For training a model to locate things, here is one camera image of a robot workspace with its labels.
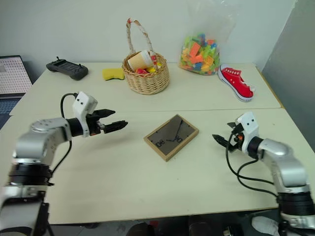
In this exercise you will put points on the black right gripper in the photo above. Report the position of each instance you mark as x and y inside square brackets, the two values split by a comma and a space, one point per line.
[236, 142]

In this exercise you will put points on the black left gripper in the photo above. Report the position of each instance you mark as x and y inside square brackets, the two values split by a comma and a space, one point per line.
[94, 126]

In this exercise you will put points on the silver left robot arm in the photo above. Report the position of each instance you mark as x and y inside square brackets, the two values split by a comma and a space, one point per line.
[37, 145]

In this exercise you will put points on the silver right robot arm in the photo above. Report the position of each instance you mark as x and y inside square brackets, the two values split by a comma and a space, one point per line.
[285, 162]

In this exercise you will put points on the yellow sponge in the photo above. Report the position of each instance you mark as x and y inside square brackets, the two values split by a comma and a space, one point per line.
[112, 74]

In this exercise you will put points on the red canvas sneaker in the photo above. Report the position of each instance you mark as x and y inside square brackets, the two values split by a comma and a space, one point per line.
[236, 81]

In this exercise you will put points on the red plastic toy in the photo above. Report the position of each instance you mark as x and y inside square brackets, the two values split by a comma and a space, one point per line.
[140, 71]

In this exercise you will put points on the square wooden clock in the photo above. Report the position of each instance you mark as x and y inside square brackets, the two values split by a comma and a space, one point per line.
[169, 137]

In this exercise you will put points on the beige ribbed paper cup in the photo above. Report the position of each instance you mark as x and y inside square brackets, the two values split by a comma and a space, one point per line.
[139, 61]

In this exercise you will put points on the yellow plastic toy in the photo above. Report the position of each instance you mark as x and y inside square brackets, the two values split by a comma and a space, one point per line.
[152, 69]

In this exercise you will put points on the black handheld remote controller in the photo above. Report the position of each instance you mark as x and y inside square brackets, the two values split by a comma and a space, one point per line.
[67, 67]

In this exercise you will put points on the clear bag of colourful blocks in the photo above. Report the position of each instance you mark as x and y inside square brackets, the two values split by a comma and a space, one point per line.
[199, 56]

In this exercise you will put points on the grey partition panel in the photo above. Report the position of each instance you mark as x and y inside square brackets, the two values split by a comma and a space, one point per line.
[292, 61]

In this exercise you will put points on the white shoe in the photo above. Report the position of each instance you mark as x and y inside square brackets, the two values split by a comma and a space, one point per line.
[265, 225]

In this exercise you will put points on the grey laptop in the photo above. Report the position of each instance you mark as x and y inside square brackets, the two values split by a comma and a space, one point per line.
[12, 78]

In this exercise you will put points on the black stand leg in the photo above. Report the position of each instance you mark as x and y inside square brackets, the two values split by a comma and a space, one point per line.
[45, 218]

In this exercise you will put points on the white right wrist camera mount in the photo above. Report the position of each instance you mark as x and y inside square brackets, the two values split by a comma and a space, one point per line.
[249, 127]

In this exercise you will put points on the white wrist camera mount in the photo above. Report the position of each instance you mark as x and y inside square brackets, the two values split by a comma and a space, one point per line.
[82, 102]
[249, 127]

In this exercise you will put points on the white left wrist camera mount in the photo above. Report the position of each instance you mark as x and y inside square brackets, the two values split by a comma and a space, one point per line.
[82, 102]

